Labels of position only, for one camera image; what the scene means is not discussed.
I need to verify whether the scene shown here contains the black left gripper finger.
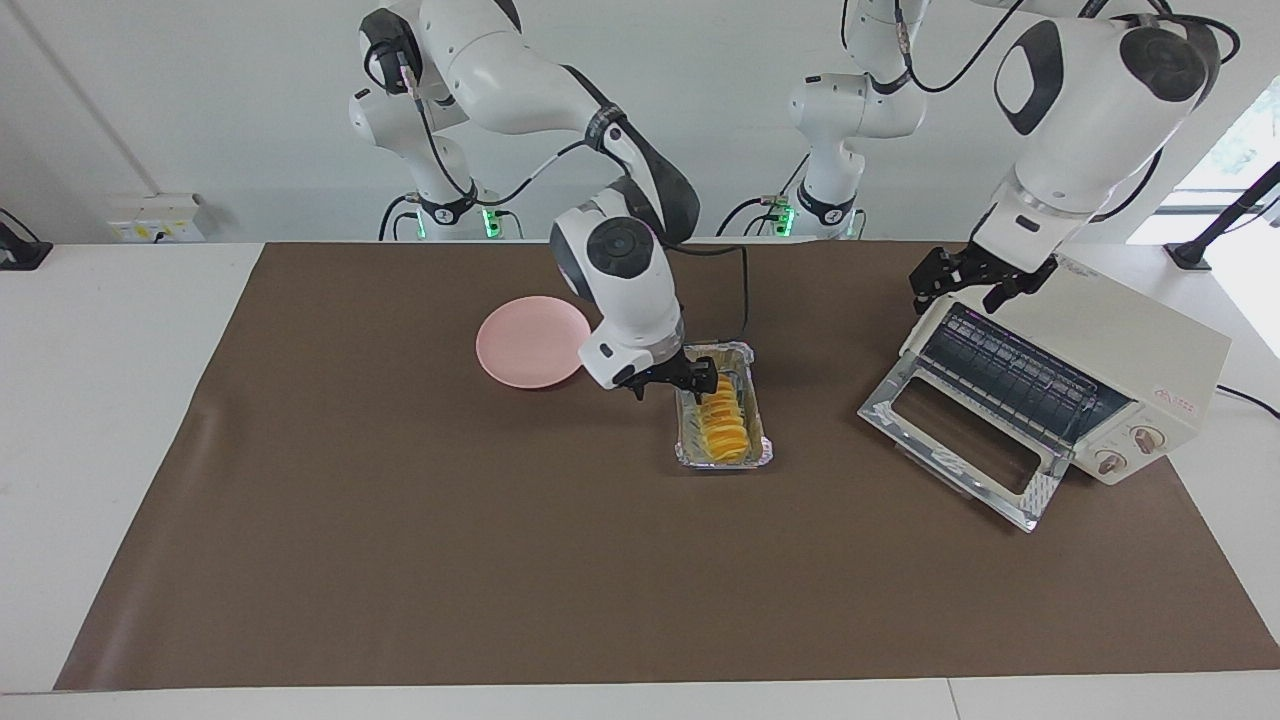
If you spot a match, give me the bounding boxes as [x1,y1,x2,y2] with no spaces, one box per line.
[985,262,1059,314]
[908,250,959,316]

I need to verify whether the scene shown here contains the sliced golden bread loaf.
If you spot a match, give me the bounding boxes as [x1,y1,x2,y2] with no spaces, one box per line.
[697,372,752,465]

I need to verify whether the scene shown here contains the aluminium foil tray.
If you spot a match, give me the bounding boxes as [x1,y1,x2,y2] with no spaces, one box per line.
[673,340,775,472]

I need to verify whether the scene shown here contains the white toaster oven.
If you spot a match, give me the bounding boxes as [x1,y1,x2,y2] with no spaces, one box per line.
[900,255,1233,488]

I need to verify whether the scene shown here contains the chrome glass oven door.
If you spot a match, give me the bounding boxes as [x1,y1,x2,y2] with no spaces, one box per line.
[857,352,1076,534]

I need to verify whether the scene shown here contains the pink round plate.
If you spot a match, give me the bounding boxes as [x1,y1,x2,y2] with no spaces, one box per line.
[475,295,593,390]

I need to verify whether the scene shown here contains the black tilted pole stand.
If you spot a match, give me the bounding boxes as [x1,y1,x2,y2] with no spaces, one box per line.
[1165,160,1280,273]

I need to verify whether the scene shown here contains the brown table mat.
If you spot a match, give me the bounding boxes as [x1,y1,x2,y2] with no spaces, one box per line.
[52,240,1280,693]

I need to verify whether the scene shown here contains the black clamp stand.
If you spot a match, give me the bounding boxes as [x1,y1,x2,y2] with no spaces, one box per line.
[0,208,53,271]

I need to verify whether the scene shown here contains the metal wire oven rack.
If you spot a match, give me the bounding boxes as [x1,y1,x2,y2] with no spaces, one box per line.
[920,303,1126,451]

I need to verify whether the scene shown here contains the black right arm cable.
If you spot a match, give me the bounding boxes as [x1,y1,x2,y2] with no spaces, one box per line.
[365,35,751,341]

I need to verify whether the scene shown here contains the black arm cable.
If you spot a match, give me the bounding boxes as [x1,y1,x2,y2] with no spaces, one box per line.
[893,0,1243,226]
[365,35,751,341]

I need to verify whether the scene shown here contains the black left base cables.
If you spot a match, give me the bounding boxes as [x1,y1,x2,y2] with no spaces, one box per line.
[715,152,811,239]

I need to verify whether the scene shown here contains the black base cables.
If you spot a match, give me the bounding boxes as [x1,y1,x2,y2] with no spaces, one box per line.
[378,193,523,242]
[715,152,811,239]

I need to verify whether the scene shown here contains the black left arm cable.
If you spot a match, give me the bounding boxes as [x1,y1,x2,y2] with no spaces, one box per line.
[893,0,1243,226]

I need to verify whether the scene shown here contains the black oven power cord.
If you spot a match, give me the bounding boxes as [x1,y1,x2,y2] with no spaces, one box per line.
[1215,385,1280,420]

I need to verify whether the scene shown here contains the black right base cables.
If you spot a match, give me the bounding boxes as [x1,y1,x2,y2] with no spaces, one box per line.
[378,193,523,242]

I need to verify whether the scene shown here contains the white wall socket box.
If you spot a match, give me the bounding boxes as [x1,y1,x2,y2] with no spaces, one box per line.
[105,193,206,244]

